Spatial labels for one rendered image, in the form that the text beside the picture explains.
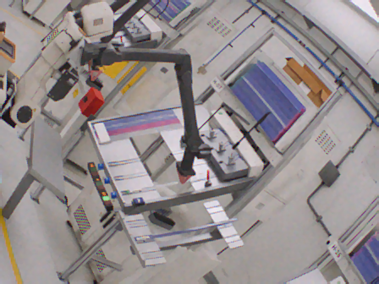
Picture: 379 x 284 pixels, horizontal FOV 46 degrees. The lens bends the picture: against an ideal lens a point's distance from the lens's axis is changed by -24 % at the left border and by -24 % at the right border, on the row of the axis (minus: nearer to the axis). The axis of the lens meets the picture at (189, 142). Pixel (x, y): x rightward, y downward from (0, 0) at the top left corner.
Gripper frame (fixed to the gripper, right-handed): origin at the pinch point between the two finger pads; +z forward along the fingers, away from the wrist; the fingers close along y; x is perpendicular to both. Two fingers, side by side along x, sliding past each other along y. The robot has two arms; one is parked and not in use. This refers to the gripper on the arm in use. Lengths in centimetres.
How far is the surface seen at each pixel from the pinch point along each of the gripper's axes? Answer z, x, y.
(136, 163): 2.8, 16.6, 19.4
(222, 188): -1.5, -17.3, -9.8
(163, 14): -24, -43, 153
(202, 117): -3, -32, 47
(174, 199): 1.5, 8.0, -10.0
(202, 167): -0.7, -14.2, 7.5
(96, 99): 9, 19, 90
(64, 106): 50, 29, 145
